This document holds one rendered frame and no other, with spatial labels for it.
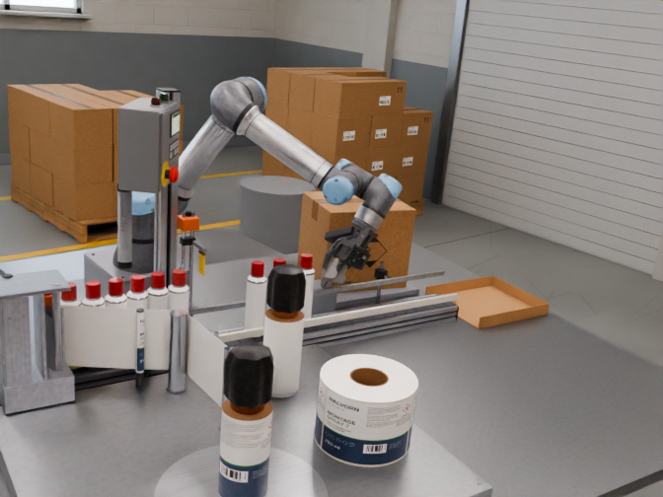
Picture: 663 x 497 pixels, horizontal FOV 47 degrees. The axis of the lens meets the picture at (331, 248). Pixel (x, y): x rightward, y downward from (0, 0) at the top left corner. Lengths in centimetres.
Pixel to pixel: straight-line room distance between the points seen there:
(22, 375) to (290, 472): 59
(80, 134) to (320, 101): 171
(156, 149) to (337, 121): 385
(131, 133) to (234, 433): 75
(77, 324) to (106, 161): 365
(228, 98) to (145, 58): 587
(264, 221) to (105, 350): 278
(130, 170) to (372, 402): 76
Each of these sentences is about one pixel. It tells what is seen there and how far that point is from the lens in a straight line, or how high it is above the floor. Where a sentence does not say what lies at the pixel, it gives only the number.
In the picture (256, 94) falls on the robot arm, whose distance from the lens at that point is 219.
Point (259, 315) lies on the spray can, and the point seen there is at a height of 95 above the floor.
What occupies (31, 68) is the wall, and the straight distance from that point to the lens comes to 748.
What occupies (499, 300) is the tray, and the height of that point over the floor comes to 83.
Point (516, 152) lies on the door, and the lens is 647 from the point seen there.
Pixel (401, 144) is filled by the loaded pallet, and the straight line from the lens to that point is 611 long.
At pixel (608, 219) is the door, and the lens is 610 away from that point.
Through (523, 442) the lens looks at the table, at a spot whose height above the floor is 83.
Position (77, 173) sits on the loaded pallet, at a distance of 529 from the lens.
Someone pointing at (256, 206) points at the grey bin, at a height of 53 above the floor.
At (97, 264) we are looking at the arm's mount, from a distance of 234.
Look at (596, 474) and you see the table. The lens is 179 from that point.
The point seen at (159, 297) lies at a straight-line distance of 186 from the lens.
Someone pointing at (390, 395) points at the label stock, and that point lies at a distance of 151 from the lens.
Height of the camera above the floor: 176
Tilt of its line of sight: 19 degrees down
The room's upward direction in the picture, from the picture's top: 5 degrees clockwise
